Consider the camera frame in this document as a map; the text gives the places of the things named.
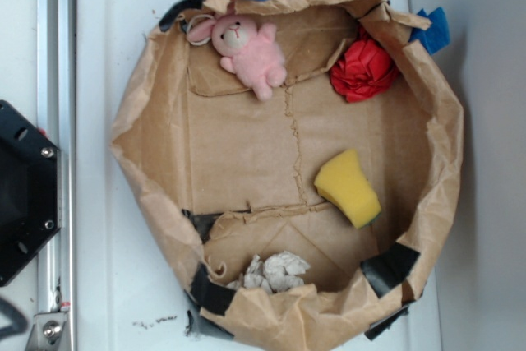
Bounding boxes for pink plush bunny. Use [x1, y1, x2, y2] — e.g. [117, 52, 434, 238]
[187, 14, 287, 101]

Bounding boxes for black tape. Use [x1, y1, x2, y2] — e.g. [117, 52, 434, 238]
[360, 242, 420, 298]
[190, 264, 237, 316]
[159, 0, 205, 32]

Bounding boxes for black tape bottom right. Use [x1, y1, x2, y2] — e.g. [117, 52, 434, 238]
[360, 242, 420, 298]

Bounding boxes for brown paper bag tray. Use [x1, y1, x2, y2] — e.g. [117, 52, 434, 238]
[111, 0, 464, 350]

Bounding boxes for black tape bottom left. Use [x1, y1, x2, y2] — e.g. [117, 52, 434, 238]
[190, 264, 237, 316]

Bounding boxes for red crumpled paper ball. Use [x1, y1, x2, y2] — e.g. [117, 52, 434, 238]
[330, 25, 399, 103]

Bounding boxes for metal corner bracket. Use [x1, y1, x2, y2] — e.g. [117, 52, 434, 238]
[25, 312, 71, 351]

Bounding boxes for black tape top left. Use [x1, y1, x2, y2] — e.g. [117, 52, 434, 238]
[159, 0, 205, 32]

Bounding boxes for white crumpled paper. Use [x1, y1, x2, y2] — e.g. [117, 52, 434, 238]
[227, 251, 311, 294]

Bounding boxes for aluminium frame rail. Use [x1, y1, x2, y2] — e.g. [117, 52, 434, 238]
[37, 0, 78, 350]

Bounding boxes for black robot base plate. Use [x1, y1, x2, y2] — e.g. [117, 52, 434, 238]
[1, 100, 59, 287]

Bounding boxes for white plastic board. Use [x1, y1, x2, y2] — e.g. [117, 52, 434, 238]
[76, 0, 444, 351]

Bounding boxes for blue tape piece right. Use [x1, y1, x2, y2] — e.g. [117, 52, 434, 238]
[409, 7, 450, 55]

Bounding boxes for yellow sponge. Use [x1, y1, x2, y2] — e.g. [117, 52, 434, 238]
[314, 149, 381, 229]

